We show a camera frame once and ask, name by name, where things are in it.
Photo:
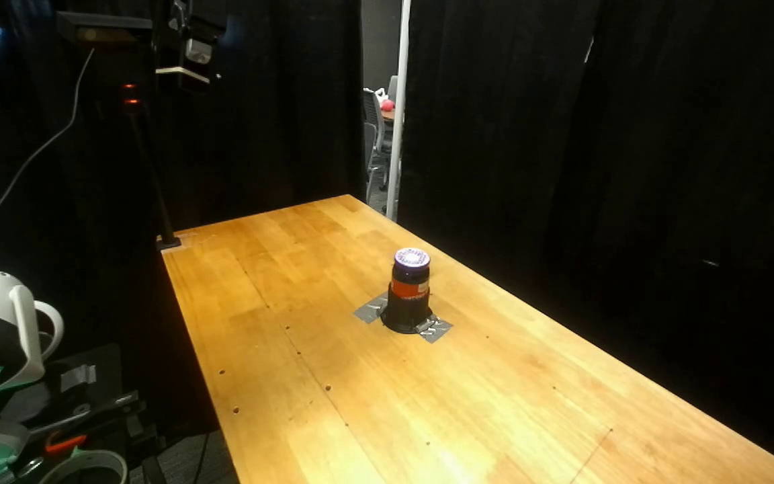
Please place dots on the dark bottle with purple lid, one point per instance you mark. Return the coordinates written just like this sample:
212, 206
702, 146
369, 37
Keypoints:
408, 293

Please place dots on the white vertical pole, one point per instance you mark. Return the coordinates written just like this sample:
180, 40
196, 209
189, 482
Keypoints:
397, 120

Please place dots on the black curtain backdrop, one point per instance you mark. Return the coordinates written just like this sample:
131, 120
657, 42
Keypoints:
610, 163

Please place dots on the grey duct tape patch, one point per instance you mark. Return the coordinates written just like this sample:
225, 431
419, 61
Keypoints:
430, 330

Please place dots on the camera on tripod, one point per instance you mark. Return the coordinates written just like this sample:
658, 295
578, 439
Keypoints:
185, 40

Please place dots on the black camera tripod stand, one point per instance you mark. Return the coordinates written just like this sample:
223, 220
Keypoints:
121, 30

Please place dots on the orange handled tool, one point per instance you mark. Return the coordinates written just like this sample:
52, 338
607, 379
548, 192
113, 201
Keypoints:
57, 447

